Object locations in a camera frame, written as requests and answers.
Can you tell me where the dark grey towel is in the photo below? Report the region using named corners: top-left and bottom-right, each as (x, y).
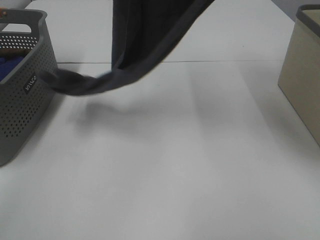
top-left (39, 0), bottom-right (212, 96)

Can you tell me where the grey perforated plastic basket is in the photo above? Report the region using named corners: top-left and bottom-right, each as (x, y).
top-left (0, 9), bottom-right (58, 166)

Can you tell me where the beige fabric storage bin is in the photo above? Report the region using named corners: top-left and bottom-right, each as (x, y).
top-left (278, 4), bottom-right (320, 144)

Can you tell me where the brown cloth in basket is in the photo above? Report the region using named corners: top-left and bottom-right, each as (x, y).
top-left (0, 48), bottom-right (31, 59)

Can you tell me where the blue cloth in basket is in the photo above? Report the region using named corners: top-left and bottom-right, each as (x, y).
top-left (0, 56), bottom-right (24, 81)

